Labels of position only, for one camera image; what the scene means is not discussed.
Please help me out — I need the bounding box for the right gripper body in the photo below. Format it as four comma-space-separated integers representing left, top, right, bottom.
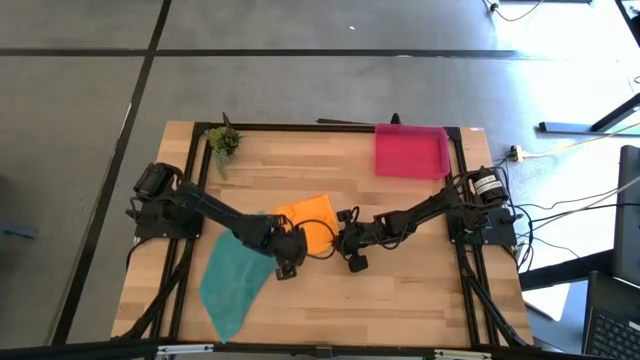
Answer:
336, 221, 384, 259

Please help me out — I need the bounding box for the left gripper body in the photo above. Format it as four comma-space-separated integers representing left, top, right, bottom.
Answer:
240, 215, 309, 268

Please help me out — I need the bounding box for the orange microfiber towel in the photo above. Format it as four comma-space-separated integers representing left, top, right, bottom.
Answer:
273, 193, 341, 256

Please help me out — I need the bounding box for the teal microfiber towel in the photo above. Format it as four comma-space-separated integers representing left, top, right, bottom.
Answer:
199, 227, 279, 345

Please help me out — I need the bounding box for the pink plastic basket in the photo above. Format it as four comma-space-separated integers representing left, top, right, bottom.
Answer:
373, 123, 452, 181

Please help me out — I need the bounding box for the thin black bar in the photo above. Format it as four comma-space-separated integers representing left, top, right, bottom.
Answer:
315, 117, 377, 126

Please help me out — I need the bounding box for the black rig crossbeam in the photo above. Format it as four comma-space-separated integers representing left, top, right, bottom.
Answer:
0, 337, 640, 360

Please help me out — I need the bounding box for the green potted plant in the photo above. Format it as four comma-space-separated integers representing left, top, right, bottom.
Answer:
205, 112, 245, 181

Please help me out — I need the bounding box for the white paper sheet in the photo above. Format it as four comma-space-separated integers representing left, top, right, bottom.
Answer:
521, 281, 572, 323

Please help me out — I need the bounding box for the black side desk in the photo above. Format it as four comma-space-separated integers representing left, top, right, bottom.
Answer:
518, 248, 616, 292

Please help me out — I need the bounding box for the black desk leg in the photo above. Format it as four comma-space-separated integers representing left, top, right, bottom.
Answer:
538, 92, 640, 135

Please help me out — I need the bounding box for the dark desk monitor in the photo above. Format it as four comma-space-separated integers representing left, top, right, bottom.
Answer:
612, 143, 640, 289

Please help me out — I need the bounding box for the black laptop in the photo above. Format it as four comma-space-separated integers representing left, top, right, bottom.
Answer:
581, 269, 640, 360

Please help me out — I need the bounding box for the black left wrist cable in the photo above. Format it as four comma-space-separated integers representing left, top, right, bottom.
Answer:
293, 218, 339, 262

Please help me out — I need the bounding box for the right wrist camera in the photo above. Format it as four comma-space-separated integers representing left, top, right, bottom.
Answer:
348, 253, 370, 274

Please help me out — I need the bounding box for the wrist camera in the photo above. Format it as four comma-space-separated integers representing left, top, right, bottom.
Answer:
348, 253, 370, 274
274, 261, 298, 282

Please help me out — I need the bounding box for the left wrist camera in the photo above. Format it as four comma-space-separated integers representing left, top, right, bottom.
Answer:
274, 261, 298, 282

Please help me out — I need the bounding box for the black aluminium table frame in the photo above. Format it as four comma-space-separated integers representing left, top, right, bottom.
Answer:
112, 119, 536, 351

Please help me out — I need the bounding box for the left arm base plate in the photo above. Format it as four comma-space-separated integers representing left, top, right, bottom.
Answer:
127, 198, 207, 240

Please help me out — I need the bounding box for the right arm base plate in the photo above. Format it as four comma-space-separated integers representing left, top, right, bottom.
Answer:
446, 204, 519, 247

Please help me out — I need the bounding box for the silver bracket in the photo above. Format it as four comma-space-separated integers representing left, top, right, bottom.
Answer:
433, 348, 494, 360
156, 343, 215, 357

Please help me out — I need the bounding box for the yellow power cable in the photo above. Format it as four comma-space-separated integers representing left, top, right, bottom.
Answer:
522, 121, 640, 159

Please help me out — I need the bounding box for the black cable with plug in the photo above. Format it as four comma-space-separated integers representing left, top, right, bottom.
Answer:
482, 0, 544, 22

